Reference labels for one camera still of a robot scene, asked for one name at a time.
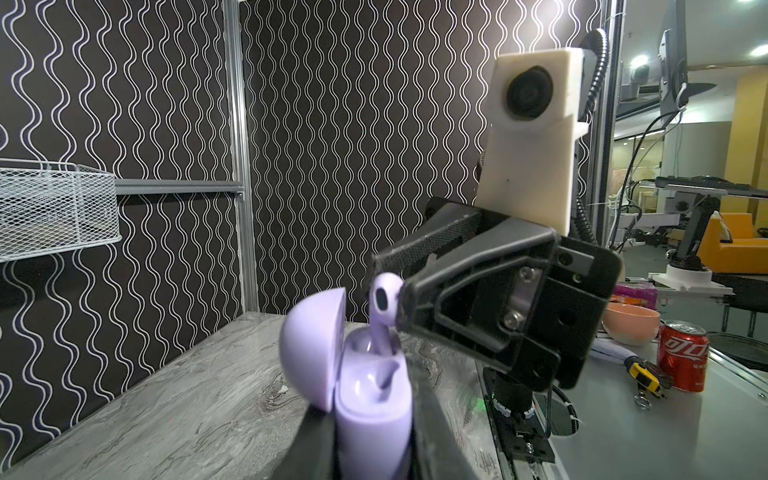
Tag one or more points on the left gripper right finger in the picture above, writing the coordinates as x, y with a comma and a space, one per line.
433, 451

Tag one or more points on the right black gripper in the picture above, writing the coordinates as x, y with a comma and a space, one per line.
515, 295

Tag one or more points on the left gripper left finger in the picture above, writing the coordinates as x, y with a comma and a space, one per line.
312, 454

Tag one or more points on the purple earbud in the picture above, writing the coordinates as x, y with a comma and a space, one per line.
383, 306

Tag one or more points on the purple round charging case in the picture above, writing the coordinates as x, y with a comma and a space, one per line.
340, 372

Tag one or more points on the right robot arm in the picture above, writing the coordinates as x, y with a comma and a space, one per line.
510, 398

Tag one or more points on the pink bowl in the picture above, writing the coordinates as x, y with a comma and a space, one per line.
631, 324

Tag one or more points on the yellow black hand tool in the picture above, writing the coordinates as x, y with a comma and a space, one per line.
651, 380

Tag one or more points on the red soda can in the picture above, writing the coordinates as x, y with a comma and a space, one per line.
683, 352

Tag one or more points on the yellow armchair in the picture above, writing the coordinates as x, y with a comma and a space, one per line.
730, 245

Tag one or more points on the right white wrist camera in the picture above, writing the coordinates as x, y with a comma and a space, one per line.
533, 106

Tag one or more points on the white wire mesh basket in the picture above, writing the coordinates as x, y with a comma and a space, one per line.
53, 207

